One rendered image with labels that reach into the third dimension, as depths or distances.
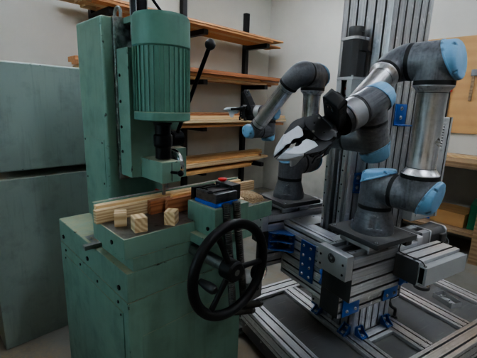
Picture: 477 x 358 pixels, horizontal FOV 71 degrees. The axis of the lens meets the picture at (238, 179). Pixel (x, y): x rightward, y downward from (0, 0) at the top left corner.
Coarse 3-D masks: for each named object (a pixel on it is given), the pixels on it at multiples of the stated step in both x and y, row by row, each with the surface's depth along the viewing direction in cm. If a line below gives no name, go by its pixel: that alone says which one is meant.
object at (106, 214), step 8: (248, 184) 140; (144, 200) 108; (104, 208) 99; (112, 208) 99; (120, 208) 101; (128, 208) 103; (136, 208) 105; (144, 208) 107; (96, 216) 96; (104, 216) 98; (112, 216) 100; (128, 216) 104
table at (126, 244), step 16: (256, 208) 122; (96, 224) 100; (112, 224) 97; (128, 224) 98; (160, 224) 98; (176, 224) 99; (192, 224) 102; (112, 240) 92; (128, 240) 88; (144, 240) 91; (160, 240) 95; (176, 240) 99; (192, 240) 101; (128, 256) 89
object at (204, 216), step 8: (192, 200) 103; (240, 200) 105; (192, 208) 102; (200, 208) 99; (208, 208) 97; (216, 208) 96; (232, 208) 99; (192, 216) 103; (200, 216) 100; (208, 216) 97; (216, 216) 95; (232, 216) 100; (200, 224) 101; (208, 224) 98; (216, 224) 96; (208, 232) 98; (232, 232) 101
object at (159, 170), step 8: (144, 160) 112; (152, 160) 108; (160, 160) 108; (168, 160) 109; (176, 160) 109; (144, 168) 113; (152, 168) 109; (160, 168) 105; (168, 168) 106; (176, 168) 108; (144, 176) 113; (152, 176) 109; (160, 176) 106; (168, 176) 106; (176, 176) 109
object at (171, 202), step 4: (180, 196) 111; (184, 196) 111; (188, 196) 112; (168, 200) 106; (172, 200) 108; (176, 200) 109; (180, 200) 110; (184, 200) 111; (168, 204) 107; (172, 204) 108; (176, 204) 109; (180, 204) 110; (184, 204) 111; (180, 208) 110; (184, 208) 111
